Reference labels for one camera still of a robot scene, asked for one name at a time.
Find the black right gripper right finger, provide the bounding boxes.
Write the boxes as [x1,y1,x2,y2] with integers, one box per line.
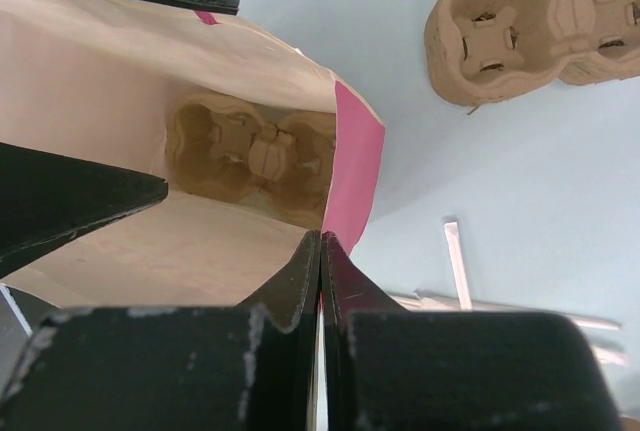
[320,233,622,430]

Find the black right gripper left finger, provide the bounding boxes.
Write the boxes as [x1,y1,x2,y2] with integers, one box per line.
[1,231,320,430]

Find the pink kraft paper bag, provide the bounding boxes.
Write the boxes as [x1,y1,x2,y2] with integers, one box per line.
[1,0,385,308]

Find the single brown pulp cup carrier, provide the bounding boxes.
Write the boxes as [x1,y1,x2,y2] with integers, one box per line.
[166,92,336,229]

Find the horizontal white wrapped straw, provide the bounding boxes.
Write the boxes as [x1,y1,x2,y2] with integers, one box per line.
[444,221,473,311]

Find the pile of white wrapped straws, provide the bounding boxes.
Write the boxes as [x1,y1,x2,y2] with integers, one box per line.
[390,294,630,367]

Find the brown pulp cup carrier stack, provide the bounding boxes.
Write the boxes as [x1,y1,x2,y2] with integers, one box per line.
[424,0,639,107]

